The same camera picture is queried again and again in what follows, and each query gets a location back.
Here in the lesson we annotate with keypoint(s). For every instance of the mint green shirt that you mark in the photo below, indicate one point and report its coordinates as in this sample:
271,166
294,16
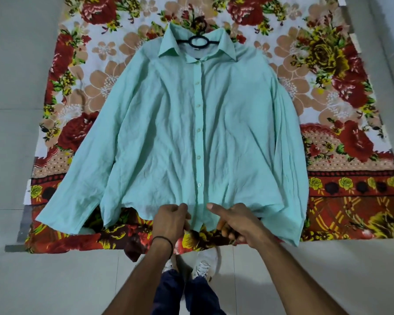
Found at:
167,127

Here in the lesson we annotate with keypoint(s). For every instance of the dark blue trousers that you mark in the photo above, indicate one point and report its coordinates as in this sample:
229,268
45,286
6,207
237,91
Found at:
200,298

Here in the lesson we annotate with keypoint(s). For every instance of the person's right hand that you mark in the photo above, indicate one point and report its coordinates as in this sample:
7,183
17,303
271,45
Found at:
243,226

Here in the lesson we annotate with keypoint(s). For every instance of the black thread wristband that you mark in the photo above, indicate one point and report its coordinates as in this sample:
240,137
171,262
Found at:
165,238

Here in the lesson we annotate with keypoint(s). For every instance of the black plastic hanger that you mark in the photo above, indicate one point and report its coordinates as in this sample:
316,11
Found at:
197,42

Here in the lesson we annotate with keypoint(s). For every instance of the person's right forearm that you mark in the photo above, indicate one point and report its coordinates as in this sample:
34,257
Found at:
298,282

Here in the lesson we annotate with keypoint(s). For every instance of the person's left forearm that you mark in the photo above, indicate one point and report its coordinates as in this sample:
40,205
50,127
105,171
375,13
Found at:
138,285

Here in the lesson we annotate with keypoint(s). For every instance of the floral patterned blanket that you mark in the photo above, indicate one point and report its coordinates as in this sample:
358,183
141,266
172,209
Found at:
331,95

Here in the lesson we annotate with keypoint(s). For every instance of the person's left hand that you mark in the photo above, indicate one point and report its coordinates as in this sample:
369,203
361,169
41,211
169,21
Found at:
169,223

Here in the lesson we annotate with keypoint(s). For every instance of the white sneaker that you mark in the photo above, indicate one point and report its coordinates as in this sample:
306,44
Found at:
168,265
205,262

